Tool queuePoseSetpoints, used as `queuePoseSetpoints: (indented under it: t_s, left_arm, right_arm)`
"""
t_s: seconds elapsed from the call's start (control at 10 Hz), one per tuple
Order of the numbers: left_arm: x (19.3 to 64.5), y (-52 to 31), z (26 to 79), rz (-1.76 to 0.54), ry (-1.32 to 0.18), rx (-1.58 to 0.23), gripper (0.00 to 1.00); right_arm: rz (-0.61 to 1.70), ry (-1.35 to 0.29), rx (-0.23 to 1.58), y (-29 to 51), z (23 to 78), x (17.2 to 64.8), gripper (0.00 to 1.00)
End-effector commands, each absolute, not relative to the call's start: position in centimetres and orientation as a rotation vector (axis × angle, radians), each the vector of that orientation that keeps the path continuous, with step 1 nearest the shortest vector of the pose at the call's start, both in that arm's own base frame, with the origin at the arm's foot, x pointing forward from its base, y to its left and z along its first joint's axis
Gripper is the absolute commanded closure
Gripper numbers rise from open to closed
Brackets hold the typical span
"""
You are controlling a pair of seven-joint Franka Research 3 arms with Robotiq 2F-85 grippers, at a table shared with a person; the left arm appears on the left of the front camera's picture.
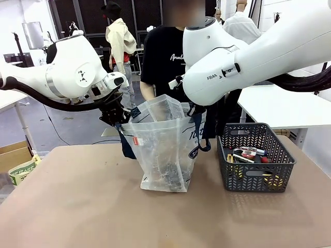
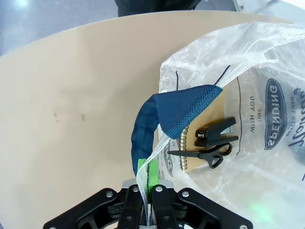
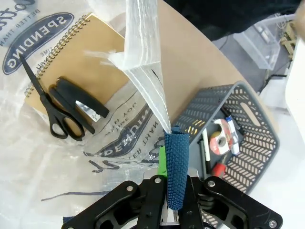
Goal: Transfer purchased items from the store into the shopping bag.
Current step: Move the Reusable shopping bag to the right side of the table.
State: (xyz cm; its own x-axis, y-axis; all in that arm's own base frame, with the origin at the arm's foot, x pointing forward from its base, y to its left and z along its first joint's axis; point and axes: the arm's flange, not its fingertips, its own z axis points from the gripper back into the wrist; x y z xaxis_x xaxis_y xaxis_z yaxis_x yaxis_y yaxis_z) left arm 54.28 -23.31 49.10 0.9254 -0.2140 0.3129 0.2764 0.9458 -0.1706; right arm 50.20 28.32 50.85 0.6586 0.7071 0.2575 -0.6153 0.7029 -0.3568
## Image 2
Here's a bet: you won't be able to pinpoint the kraft spiral notebook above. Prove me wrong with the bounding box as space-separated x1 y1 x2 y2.
177 85 241 174

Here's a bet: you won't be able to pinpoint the clear shopping bag navy handles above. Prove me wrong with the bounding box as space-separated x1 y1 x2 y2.
130 18 305 229

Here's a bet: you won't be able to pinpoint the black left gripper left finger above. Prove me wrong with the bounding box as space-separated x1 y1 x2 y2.
44 158 147 229

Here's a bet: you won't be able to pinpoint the black stapler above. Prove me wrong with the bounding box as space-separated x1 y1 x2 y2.
194 116 239 147

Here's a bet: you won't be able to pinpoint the white metal frame piece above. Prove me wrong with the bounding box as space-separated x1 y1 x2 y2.
232 0 285 13

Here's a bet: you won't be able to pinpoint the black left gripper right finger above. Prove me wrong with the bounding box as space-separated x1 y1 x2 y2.
147 159 253 229

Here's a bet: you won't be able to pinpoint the black scissors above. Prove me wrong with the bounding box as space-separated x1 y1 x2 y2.
168 142 233 169

